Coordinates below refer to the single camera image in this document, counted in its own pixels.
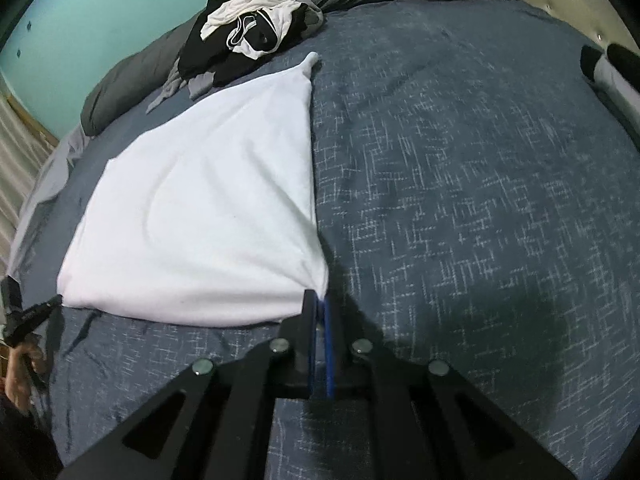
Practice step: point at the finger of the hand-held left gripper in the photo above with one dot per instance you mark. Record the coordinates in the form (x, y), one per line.
(37, 312)

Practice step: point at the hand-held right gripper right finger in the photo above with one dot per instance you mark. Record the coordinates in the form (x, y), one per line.
(331, 340)

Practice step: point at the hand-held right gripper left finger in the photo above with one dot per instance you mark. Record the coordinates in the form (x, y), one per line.
(304, 340)

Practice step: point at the white long-sleeve shirt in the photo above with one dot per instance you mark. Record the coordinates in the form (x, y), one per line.
(210, 200)

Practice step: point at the person's left forearm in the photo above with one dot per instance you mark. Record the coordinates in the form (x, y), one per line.
(22, 440)

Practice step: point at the stack of folded clothes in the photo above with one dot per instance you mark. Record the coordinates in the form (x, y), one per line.
(617, 87)

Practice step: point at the person's left hand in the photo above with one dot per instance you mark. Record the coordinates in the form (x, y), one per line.
(20, 375)

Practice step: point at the light lavender blanket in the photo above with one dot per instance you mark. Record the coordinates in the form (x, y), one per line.
(45, 185)

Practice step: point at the cream curtain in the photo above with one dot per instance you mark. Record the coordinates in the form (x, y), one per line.
(15, 160)

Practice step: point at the wooden strip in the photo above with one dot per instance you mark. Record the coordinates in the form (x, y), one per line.
(30, 117)

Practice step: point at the blue patterned bedspread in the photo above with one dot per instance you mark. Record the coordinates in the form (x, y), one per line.
(450, 185)

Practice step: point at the crumpled grey garment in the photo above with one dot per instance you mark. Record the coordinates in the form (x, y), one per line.
(200, 82)

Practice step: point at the crumpled white garment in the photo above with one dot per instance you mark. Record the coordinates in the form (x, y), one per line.
(250, 5)

